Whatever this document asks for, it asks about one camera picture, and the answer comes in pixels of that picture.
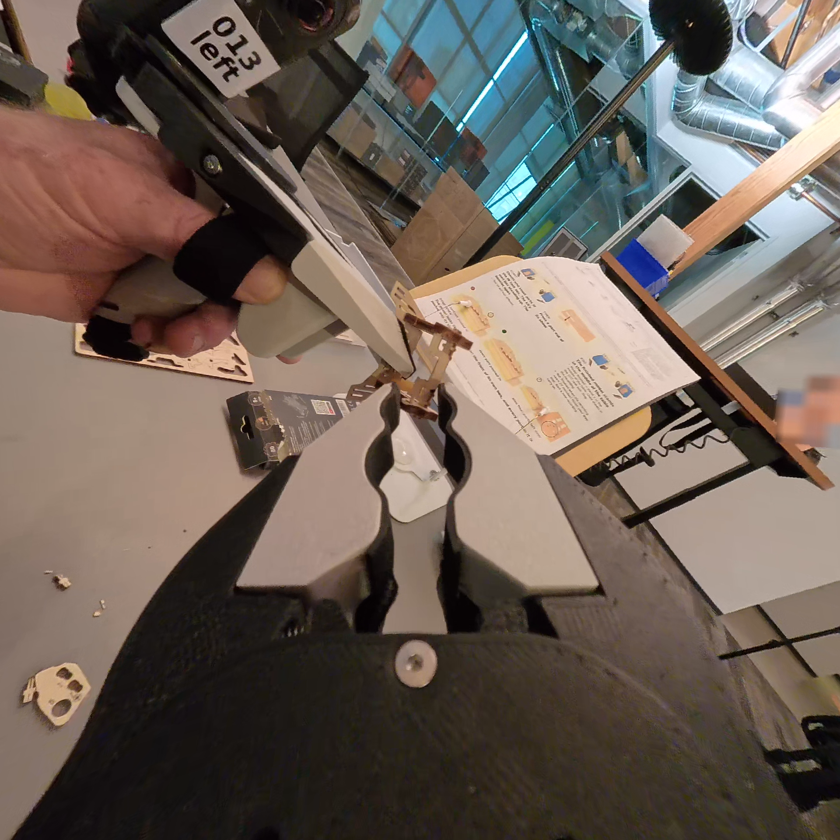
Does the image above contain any blue storage bin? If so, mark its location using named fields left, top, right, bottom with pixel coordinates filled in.
left=617, top=239, right=670, bottom=299

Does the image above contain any black packaging box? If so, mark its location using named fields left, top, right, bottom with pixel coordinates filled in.
left=226, top=388, right=358, bottom=472

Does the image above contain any cardboard box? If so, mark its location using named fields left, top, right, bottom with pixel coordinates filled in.
left=392, top=167, right=526, bottom=286

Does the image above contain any wooden beam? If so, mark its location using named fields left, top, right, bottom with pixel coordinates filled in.
left=682, top=105, right=840, bottom=263

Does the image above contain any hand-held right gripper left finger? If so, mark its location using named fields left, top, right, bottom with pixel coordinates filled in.
left=235, top=384, right=403, bottom=634

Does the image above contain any wooden offcut with holes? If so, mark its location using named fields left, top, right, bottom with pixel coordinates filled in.
left=23, top=663, right=93, bottom=726

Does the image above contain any wooden model assembly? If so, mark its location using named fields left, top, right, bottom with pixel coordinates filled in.
left=346, top=282, right=475, bottom=422

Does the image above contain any silver ventilation duct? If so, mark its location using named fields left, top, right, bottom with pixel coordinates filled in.
left=672, top=39, right=840, bottom=152

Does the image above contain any emptied wooden parts sheet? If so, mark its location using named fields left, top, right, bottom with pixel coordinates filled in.
left=73, top=320, right=256, bottom=385

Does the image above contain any person's left hand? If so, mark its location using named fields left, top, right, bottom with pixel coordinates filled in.
left=0, top=107, right=304, bottom=365

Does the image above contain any wooden book stand white base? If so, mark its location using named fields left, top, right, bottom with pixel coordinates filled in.
left=379, top=255, right=657, bottom=524

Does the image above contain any printed instruction sheet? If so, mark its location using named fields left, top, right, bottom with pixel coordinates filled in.
left=413, top=256, right=702, bottom=457

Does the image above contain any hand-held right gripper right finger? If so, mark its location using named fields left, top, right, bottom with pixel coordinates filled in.
left=436, top=384, right=601, bottom=634

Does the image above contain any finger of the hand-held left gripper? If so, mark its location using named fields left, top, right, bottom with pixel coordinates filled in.
left=290, top=235, right=417, bottom=373
left=307, top=218, right=403, bottom=324

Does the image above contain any black pole with round end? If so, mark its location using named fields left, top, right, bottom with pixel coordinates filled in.
left=479, top=0, right=732, bottom=263

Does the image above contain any white foam block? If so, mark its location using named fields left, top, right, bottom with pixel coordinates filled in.
left=640, top=217, right=693, bottom=260

